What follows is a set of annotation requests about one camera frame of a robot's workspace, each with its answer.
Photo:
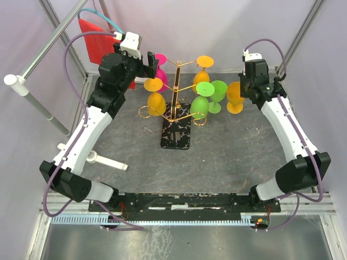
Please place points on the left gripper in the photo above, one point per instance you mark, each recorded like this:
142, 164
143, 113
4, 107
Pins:
146, 71

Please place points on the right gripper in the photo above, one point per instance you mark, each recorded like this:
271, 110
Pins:
242, 79

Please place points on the pink wine glass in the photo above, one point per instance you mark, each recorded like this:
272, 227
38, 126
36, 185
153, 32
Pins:
160, 72

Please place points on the orange wine glass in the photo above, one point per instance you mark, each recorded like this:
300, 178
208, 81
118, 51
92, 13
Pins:
235, 101
155, 103
204, 62

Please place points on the green wine glass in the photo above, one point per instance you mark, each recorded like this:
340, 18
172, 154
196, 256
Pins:
200, 105
218, 96

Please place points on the orange wine glass front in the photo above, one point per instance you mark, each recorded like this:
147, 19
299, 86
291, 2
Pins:
204, 62

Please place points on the green wine glass front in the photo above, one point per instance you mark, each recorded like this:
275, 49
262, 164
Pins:
200, 105

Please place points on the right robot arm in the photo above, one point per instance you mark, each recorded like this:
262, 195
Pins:
305, 166

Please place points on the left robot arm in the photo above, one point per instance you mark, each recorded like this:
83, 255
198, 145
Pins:
117, 71

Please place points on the red cloth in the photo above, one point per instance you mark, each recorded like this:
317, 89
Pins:
97, 45

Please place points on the blue clothes hanger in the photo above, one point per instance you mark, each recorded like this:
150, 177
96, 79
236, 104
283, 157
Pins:
104, 15

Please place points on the white clothes stand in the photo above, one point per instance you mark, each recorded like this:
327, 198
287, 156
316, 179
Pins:
54, 75

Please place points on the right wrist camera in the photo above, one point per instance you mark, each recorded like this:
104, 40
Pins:
247, 56

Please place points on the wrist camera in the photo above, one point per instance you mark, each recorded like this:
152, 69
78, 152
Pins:
247, 56
129, 43

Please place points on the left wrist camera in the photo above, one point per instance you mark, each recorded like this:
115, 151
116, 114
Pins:
129, 43

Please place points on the gold wire glass rack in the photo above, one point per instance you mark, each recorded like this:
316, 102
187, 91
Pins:
177, 119

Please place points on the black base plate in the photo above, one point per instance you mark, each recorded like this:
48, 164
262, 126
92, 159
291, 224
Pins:
131, 203

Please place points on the white slotted cable duct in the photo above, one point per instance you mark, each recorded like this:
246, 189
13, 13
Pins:
165, 217

